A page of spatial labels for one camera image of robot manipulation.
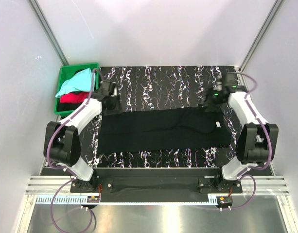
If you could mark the left aluminium corner post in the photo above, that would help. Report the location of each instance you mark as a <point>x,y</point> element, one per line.
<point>48,31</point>

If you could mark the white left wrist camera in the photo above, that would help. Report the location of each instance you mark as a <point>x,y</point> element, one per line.
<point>115,90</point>

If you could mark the black marble pattern mat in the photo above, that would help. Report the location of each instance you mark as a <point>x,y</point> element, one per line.
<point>160,88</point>

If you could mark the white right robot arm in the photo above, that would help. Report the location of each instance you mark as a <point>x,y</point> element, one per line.
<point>256,145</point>

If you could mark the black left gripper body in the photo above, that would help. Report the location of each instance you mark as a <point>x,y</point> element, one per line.
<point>115,107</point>

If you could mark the red t shirt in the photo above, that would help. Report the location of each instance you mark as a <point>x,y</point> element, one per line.
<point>74,97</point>

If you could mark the aluminium corner post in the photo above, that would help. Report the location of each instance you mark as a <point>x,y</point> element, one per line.
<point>48,31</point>
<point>261,33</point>

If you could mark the black t shirt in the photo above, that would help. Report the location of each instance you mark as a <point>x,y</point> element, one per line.
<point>171,129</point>

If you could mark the light blue t shirt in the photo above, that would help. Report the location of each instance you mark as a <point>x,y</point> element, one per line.
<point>82,81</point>

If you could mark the black folded shirt in bin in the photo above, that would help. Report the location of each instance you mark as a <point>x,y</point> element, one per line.
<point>61,107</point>

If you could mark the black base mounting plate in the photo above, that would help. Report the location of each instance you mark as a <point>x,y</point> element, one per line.
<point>155,185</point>

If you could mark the green plastic bin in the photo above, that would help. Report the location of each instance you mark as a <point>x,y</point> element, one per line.
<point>67,72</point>

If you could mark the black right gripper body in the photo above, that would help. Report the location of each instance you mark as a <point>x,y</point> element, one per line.
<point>214,101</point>

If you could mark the right aluminium corner post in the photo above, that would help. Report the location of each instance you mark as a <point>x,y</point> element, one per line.
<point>261,33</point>

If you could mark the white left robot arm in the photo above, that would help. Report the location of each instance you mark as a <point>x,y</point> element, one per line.
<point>62,147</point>

